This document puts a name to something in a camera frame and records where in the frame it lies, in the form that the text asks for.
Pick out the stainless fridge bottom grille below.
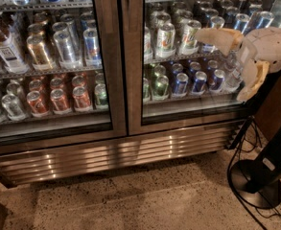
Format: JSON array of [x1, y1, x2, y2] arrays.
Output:
[[0, 119, 244, 188]]

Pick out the silver can lower left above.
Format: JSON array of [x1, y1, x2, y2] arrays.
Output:
[[2, 94, 28, 121]]

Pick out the orange soda can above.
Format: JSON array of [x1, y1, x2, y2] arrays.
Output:
[[27, 91, 50, 117], [50, 89, 72, 115], [72, 86, 91, 111]]

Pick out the green soda can left door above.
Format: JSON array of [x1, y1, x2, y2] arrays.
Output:
[[94, 83, 108, 109]]

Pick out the silver tall can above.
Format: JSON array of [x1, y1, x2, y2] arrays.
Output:
[[54, 31, 82, 69]]

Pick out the glass fridge door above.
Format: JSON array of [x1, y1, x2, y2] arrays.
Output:
[[123, 0, 281, 135], [0, 0, 125, 155]]

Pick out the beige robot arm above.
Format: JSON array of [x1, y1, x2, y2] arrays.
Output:
[[195, 27, 281, 102]]

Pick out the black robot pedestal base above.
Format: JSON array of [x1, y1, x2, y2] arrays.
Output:
[[229, 127, 281, 209]]

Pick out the white green soda can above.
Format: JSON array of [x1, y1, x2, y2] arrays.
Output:
[[155, 23, 176, 58], [178, 20, 201, 55]]

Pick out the orange soda can right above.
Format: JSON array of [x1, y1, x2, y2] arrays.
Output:
[[72, 86, 91, 111]]

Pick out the gold drink can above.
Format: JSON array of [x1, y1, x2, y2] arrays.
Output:
[[27, 35, 56, 71]]

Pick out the green can lower right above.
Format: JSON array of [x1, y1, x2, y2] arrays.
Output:
[[152, 76, 169, 100]]

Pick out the white green soda can right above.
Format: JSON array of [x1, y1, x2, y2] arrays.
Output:
[[178, 20, 201, 55]]

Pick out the orange soda can left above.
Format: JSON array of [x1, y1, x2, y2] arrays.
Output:
[[27, 91, 50, 117]]

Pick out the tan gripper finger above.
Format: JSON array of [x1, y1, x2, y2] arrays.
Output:
[[195, 28, 244, 56], [237, 59, 269, 102]]

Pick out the brown tea bottle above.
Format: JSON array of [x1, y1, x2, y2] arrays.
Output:
[[0, 24, 29, 74]]

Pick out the orange soda can middle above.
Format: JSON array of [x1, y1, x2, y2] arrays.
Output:
[[50, 89, 72, 115]]

